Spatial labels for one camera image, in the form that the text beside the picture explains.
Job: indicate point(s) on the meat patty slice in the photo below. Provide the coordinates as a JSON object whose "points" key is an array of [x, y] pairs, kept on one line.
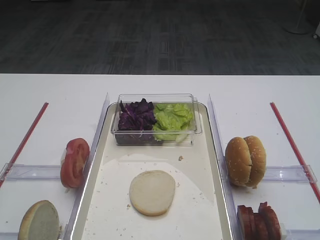
{"points": [[260, 228], [271, 220], [247, 222]]}

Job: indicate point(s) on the clear plastic salad container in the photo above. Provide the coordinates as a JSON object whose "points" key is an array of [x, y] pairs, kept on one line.
{"points": [[160, 98]]}

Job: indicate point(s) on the clear long divider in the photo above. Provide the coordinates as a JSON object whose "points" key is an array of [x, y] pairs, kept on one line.
{"points": [[233, 225], [70, 227]]}

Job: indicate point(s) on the right meat patty slice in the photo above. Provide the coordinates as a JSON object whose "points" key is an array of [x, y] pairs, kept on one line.
{"points": [[271, 220]]}

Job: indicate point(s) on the bread crumb on tray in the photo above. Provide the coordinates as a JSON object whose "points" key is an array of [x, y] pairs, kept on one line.
{"points": [[180, 158]]}

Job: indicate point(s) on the right clear long divider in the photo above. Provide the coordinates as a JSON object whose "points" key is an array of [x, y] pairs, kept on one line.
{"points": [[233, 225]]}

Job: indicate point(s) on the bottom bun on tray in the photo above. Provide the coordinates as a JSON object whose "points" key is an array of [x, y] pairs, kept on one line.
{"points": [[152, 192]]}

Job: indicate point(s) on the clear pusher track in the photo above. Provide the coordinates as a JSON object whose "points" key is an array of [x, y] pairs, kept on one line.
{"points": [[299, 234], [22, 172], [8, 235], [301, 174]]}

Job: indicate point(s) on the left meat patty slice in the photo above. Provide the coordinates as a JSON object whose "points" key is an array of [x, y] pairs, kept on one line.
{"points": [[247, 222]]}

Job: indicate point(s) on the left sesame bun top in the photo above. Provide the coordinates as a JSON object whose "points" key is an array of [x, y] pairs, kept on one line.
{"points": [[238, 161]]}

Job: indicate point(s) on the red tomato slice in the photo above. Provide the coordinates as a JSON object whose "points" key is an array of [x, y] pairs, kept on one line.
{"points": [[71, 172]]}

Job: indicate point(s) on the bun half at left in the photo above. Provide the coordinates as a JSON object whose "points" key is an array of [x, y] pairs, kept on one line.
{"points": [[40, 222]]}

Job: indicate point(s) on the green lettuce pile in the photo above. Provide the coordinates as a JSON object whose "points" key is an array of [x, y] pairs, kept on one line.
{"points": [[172, 117]]}

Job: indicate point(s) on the right lower clear pusher track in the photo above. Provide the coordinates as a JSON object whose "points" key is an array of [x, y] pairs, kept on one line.
{"points": [[299, 234]]}

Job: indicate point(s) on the red rail strip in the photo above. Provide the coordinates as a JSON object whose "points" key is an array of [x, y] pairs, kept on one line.
{"points": [[23, 143], [292, 142]]}

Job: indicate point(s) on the right red rail strip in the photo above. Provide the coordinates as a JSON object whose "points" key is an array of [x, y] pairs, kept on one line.
{"points": [[292, 142]]}

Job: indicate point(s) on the left lower clear pusher track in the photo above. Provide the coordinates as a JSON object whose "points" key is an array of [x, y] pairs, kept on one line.
{"points": [[8, 235]]}

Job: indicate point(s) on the left clear long divider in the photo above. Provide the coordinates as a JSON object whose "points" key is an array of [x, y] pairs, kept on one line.
{"points": [[70, 227]]}

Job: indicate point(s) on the right sesame bun top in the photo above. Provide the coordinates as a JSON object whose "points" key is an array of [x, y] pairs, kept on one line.
{"points": [[258, 158]]}

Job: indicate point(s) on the purple cabbage shreds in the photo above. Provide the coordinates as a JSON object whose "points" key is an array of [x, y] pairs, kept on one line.
{"points": [[136, 116]]}

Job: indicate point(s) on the left upper clear pusher track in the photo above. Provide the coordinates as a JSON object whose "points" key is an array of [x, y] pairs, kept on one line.
{"points": [[22, 172]]}

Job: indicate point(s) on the metal serving tray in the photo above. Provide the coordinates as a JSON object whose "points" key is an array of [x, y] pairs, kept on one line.
{"points": [[199, 164]]}

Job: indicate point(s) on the middle meat patty slice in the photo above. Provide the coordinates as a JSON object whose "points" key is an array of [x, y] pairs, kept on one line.
{"points": [[260, 228]]}

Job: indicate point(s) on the left red rail strip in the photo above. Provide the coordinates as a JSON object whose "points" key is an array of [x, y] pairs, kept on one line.
{"points": [[23, 143]]}

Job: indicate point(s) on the right upper clear pusher track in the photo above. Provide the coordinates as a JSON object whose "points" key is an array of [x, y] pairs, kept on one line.
{"points": [[301, 174]]}

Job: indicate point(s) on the sesame bun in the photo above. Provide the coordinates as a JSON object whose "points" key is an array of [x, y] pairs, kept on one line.
{"points": [[238, 161], [258, 158]]}

